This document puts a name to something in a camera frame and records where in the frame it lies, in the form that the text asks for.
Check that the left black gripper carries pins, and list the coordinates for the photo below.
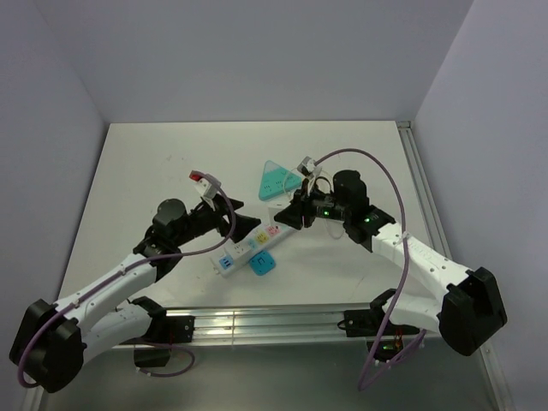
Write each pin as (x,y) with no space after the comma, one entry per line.
(217,211)

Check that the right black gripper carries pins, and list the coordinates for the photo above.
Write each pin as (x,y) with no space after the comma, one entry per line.
(301,205)

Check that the white colourful power strip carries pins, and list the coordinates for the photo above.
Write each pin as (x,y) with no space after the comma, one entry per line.
(261,238)

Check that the teal triangular socket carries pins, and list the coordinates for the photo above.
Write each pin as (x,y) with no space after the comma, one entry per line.
(276,181)

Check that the blue plug adapter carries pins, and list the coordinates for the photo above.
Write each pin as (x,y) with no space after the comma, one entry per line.
(262,263)

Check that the white charger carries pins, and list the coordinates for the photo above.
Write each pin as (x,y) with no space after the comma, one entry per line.
(275,207)

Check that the white cube socket adapter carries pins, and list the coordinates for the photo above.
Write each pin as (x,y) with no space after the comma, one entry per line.
(238,251)

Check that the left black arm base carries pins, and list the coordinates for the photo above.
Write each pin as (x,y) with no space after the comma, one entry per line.
(155,350)

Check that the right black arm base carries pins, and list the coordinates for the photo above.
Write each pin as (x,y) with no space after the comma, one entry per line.
(372,334)

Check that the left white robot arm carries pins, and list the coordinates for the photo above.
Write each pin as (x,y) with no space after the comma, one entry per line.
(53,370)

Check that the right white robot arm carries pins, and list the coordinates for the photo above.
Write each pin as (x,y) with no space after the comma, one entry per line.
(464,306)

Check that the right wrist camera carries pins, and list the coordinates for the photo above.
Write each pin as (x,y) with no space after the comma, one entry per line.
(309,169)

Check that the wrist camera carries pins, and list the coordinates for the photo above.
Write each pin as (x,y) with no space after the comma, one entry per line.
(309,169)
(206,185)

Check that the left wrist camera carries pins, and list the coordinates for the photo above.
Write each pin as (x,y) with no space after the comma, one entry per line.
(206,185)

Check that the aluminium front rail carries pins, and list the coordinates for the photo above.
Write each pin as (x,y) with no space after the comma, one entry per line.
(255,326)

